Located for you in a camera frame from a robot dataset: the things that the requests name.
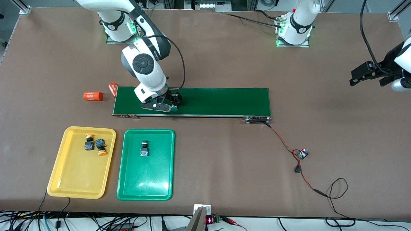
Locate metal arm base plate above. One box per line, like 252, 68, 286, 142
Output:
106, 9, 143, 45
275, 16, 310, 48

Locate silver machine frame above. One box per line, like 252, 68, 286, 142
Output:
185, 0, 232, 11

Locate green plastic tray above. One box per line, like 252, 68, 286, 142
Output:
117, 129, 175, 201

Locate black cable with plug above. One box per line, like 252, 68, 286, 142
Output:
56, 197, 71, 228

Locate silver metal bracket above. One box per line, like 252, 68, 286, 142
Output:
193, 204, 212, 216

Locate yellow plastic tray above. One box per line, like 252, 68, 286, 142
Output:
47, 126, 117, 200

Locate thin black power cable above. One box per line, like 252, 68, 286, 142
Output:
326, 177, 356, 225

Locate black cable bundle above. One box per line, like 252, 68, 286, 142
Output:
222, 9, 284, 28

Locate green belt conveyor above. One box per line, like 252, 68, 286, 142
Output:
112, 86, 273, 124

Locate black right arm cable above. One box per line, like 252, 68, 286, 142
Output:
151, 35, 186, 91

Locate red clip lead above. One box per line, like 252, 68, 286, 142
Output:
222, 217, 248, 231

